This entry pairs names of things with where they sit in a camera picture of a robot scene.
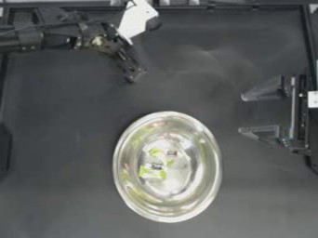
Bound green candy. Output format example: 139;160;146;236
138;165;169;180
147;147;167;159

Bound steel bowl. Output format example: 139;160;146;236
113;111;224;223

